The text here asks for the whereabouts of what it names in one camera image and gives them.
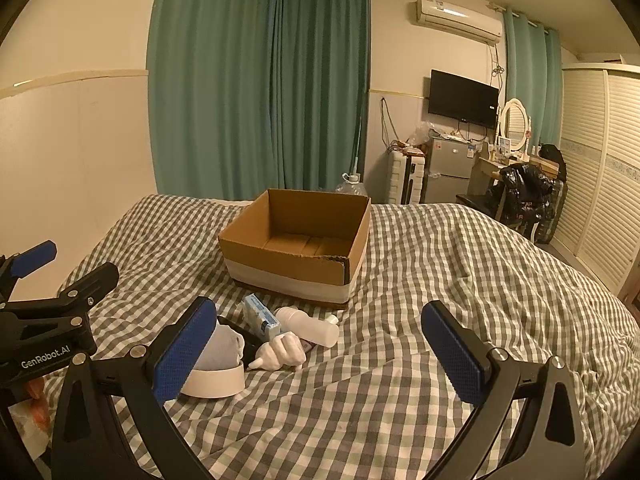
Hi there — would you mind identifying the blue and white small box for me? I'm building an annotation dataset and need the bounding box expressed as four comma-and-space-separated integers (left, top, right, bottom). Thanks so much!
241, 294, 281, 341

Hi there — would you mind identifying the wide green curtain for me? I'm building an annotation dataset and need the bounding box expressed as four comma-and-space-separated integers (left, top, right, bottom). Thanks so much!
146, 0, 275, 201

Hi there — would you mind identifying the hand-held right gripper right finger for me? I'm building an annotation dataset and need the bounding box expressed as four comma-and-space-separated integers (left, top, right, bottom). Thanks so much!
420, 300, 587, 480

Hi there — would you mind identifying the white hand-shaped figurine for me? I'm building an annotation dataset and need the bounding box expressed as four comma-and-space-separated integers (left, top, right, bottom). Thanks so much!
248, 332, 307, 373

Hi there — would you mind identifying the cardboard box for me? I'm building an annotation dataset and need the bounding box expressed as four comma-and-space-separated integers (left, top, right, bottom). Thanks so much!
218, 188, 372, 311

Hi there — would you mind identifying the narrow green curtain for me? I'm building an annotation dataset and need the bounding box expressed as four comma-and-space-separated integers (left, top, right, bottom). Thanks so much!
501, 10, 565, 153

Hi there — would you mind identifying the white oval mirror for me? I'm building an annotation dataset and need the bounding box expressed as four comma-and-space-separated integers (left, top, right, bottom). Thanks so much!
499, 98, 532, 153

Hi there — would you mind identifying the black backpack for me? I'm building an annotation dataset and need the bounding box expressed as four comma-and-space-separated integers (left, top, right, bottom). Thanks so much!
539, 143, 568, 178

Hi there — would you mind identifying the black case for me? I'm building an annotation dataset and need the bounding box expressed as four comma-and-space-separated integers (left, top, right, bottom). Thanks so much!
217, 315, 266, 361

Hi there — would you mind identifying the green checked blanket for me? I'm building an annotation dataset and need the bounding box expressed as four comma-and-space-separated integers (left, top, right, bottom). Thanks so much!
55, 192, 636, 480

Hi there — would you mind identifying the white suitcase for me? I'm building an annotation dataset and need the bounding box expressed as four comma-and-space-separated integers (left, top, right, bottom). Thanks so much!
387, 151, 428, 206

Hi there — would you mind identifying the dark seat chair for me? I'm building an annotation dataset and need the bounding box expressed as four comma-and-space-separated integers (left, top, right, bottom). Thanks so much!
455, 192, 501, 221

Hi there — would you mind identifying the white plastic bottle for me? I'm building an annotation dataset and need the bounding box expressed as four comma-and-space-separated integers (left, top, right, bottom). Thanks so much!
275, 306, 341, 348

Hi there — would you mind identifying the person's left hand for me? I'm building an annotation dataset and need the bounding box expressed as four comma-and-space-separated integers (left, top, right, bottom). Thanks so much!
27, 379, 48, 431

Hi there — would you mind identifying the white louvred wardrobe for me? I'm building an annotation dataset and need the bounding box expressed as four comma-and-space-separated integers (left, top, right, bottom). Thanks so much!
549, 62, 640, 306

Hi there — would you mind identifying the cream dressing table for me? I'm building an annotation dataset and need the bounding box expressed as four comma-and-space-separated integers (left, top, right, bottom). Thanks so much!
467, 152, 546, 198

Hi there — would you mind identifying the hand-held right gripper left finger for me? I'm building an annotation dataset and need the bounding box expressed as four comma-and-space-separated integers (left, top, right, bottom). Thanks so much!
52, 296, 218, 480

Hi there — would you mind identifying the white tape roll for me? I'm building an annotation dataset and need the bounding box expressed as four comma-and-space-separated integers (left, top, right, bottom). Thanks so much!
179, 360, 246, 401

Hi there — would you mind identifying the white air conditioner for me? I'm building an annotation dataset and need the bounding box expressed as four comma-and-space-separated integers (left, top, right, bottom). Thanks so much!
415, 0, 504, 45

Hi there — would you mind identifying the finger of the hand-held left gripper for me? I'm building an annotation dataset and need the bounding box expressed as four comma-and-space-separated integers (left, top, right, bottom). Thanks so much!
0, 240, 57, 306
0, 261, 119, 333

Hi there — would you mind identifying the green corner curtain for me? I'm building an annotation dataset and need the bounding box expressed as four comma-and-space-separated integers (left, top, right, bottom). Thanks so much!
269, 0, 372, 201

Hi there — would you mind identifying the hanging wall cable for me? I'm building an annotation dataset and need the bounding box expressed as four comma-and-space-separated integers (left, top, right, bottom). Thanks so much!
380, 97, 396, 146

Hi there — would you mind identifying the silver fridge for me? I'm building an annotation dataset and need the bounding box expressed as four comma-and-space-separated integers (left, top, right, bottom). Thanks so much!
422, 136, 482, 204

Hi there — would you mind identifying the clear water jug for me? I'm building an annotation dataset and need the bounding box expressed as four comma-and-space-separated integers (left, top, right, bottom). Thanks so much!
334, 172, 368, 198

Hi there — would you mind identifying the black wall television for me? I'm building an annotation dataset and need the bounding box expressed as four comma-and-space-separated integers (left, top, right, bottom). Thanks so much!
427, 69, 501, 129

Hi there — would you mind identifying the white cloth bundle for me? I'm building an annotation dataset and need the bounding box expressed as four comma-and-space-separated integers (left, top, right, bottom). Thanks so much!
192, 322, 246, 372

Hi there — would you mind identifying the clear plastic bag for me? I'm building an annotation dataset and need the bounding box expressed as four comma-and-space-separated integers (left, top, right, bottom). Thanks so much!
407, 121, 441, 148

